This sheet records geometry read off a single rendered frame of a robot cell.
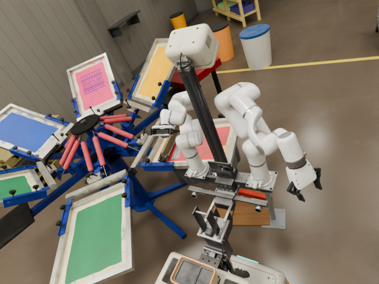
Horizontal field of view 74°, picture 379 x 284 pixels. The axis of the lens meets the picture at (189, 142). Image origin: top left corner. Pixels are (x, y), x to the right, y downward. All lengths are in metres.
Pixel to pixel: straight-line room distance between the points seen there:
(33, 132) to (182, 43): 2.56
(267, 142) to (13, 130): 2.99
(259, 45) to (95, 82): 2.90
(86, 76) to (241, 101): 2.82
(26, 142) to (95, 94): 0.96
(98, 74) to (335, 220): 3.17
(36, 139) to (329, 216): 3.16
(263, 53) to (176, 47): 3.93
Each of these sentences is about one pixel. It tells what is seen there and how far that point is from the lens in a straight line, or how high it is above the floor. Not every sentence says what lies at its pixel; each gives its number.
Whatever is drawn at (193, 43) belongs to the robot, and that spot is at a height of 1.99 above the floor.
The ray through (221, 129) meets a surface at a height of 0.96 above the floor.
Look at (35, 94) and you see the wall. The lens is 5.80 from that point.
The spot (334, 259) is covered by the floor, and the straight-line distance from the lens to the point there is 2.56.
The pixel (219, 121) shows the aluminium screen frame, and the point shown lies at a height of 0.99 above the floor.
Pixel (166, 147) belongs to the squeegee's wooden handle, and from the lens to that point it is 2.20.
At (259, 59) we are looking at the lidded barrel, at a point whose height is 0.21.
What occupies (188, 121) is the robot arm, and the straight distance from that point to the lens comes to 1.61.
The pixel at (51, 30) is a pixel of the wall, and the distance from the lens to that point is 6.18.
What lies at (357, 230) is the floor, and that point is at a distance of 2.71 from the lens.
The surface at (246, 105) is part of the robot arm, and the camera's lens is 1.15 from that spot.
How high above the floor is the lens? 2.33
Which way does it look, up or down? 37 degrees down
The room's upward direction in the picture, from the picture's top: 25 degrees counter-clockwise
